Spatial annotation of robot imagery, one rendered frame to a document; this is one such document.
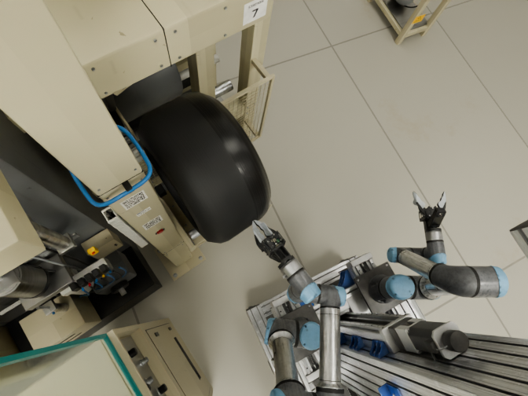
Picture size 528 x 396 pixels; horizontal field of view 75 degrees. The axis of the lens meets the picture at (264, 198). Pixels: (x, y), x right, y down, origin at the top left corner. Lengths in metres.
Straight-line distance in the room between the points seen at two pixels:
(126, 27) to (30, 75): 0.50
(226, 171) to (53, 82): 0.68
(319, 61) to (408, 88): 0.86
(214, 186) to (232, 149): 0.14
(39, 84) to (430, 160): 3.04
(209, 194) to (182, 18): 0.52
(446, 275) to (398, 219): 1.53
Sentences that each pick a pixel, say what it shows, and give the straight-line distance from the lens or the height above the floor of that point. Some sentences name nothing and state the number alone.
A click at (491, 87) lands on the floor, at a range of 4.08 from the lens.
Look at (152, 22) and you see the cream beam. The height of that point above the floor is 1.78.
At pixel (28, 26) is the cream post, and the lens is 0.55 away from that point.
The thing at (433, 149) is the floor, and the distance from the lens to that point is 3.37.
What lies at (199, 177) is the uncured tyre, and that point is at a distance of 1.14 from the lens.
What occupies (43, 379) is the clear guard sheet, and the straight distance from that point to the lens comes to 0.88.
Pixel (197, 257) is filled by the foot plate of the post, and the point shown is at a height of 0.01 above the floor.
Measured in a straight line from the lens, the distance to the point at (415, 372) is 1.22.
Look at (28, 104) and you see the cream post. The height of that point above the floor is 2.05.
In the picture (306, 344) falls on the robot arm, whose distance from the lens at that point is 1.64.
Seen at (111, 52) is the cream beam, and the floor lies 1.78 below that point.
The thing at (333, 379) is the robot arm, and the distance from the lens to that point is 1.34.
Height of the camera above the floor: 2.53
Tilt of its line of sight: 71 degrees down
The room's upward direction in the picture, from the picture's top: 21 degrees clockwise
